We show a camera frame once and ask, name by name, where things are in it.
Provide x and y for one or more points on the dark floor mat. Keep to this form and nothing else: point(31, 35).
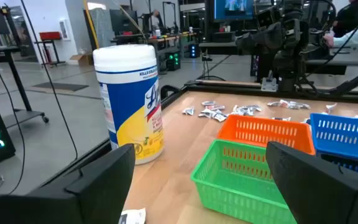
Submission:
point(61, 86)

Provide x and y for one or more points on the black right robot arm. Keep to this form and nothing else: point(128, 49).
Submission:
point(291, 62)

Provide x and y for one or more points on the black metal rack frame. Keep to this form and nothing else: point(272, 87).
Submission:
point(163, 15)

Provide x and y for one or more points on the orange plastic basket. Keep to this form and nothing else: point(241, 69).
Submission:
point(259, 130)

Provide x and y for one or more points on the person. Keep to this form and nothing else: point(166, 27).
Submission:
point(155, 20)
point(353, 15)

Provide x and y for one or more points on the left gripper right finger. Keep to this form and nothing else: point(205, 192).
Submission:
point(322, 193)

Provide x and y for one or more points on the cardboard box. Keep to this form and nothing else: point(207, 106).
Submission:
point(81, 59)

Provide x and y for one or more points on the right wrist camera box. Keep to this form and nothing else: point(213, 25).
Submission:
point(267, 17)

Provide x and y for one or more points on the silver mounting bracket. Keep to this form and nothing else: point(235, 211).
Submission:
point(269, 84)

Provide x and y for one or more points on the large display screen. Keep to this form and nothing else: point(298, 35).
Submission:
point(233, 9)

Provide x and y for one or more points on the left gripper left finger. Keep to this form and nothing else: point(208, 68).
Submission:
point(73, 199)

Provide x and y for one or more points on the wooden workbench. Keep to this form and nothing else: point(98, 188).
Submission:
point(166, 39)

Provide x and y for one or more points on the computer tower blue lights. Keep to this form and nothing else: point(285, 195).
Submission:
point(194, 50)

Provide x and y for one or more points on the Lysol wipes canister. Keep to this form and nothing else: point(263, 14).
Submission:
point(129, 109)

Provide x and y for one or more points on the grey partition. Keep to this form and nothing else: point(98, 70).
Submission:
point(101, 28)

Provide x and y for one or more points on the green plastic basket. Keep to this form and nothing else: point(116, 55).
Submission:
point(238, 186)

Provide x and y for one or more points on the red box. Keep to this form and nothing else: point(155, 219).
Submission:
point(50, 35)

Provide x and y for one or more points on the black desk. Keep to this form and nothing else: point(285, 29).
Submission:
point(222, 48)

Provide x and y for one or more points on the blue plastic basket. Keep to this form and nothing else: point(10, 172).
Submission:
point(343, 137)

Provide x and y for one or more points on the person's hand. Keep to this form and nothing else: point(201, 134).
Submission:
point(328, 40)

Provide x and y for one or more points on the computer tower green lights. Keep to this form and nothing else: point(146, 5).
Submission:
point(173, 60)

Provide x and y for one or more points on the black monitor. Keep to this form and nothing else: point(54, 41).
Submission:
point(123, 20)

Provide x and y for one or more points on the black rolling monitor stand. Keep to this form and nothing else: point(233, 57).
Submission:
point(17, 93)

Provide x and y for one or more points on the white wall panel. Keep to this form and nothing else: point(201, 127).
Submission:
point(64, 29)

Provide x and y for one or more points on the small black stand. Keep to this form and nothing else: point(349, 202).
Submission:
point(53, 53)

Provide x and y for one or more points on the black aluminium table frame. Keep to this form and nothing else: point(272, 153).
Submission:
point(244, 91)

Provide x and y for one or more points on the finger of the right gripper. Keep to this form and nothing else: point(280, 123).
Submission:
point(269, 35)
point(245, 43)

